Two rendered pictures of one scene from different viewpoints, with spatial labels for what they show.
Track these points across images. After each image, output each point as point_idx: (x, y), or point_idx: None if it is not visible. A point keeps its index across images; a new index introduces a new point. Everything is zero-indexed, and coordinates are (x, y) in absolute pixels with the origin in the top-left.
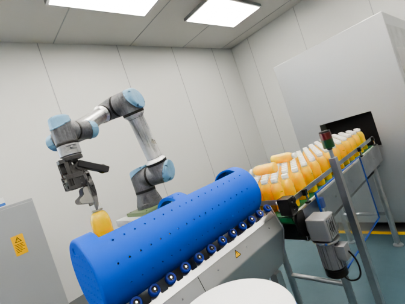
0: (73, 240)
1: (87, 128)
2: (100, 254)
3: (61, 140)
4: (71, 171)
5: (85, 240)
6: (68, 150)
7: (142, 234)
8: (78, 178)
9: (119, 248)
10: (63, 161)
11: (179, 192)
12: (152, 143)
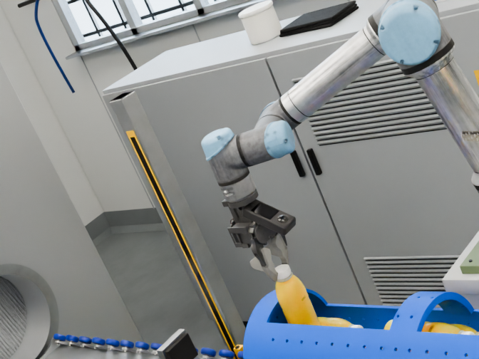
0: (262, 298)
1: (257, 153)
2: (254, 350)
3: (215, 178)
4: (239, 219)
5: (256, 315)
6: (224, 195)
7: (304, 358)
8: (244, 235)
9: (273, 356)
10: (227, 204)
11: (421, 313)
12: (465, 140)
